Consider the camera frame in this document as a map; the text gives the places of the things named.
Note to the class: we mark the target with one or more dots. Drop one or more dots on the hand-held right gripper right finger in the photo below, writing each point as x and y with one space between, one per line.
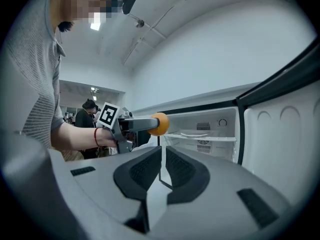
220 184

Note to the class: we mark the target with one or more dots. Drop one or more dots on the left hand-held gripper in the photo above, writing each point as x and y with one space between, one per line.
120 134

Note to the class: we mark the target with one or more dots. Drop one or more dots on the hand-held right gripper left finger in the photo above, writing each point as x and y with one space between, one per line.
100 184

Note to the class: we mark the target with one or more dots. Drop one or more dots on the orange fruit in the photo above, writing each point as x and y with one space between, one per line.
163 127

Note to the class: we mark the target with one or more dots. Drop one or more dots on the small white refrigerator black frame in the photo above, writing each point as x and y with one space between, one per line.
270 139

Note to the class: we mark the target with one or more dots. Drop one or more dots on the person's left forearm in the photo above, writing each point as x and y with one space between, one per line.
75 136

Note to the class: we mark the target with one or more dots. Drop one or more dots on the person's left hand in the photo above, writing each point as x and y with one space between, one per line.
107 137

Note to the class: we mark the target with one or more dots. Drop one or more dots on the white plate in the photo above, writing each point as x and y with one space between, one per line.
195 134

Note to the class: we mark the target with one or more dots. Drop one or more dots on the round ceiling sensor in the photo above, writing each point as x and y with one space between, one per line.
139 23

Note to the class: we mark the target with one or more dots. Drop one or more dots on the long ceiling light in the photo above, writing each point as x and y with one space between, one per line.
95 21

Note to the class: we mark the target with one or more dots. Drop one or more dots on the person's grey striped shirt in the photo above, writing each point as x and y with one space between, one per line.
32 71

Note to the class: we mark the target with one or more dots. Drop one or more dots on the person's head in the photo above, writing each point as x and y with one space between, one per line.
85 4

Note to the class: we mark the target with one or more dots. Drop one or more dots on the black head-worn camera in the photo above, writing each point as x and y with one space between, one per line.
128 2

